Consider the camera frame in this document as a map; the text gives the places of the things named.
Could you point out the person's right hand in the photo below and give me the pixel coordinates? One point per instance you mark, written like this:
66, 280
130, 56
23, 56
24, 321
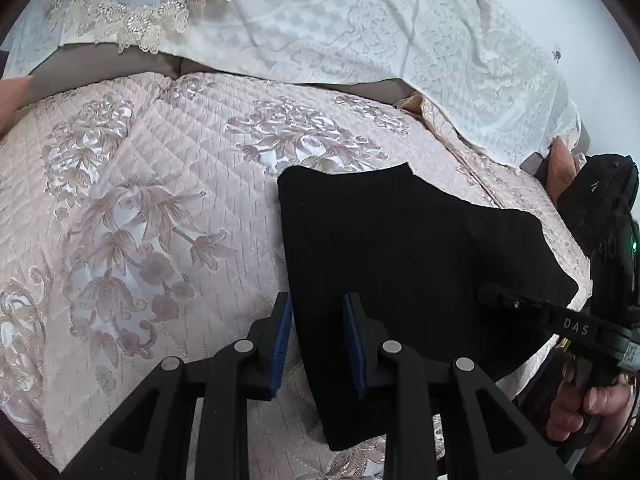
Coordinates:
575, 410

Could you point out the small pink pillow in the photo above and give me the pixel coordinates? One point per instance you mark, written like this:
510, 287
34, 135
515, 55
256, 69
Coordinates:
562, 170

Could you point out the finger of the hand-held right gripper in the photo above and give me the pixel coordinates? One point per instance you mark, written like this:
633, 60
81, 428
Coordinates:
515, 302

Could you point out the pink floral quilted bedspread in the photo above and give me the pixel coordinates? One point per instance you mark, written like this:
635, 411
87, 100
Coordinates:
150, 210

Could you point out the white lace cover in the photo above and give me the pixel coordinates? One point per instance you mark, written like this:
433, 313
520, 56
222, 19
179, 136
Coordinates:
350, 15

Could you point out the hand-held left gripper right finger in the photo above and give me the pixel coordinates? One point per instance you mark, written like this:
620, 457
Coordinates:
356, 350

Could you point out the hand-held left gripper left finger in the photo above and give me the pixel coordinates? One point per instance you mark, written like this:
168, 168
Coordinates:
280, 345

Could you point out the black pants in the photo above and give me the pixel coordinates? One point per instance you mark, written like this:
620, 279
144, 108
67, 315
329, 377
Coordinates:
400, 280

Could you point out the black bag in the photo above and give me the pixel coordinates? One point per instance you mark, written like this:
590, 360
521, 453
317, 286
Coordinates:
595, 210

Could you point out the large pink pillow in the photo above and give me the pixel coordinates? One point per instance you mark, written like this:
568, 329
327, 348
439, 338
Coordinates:
12, 102

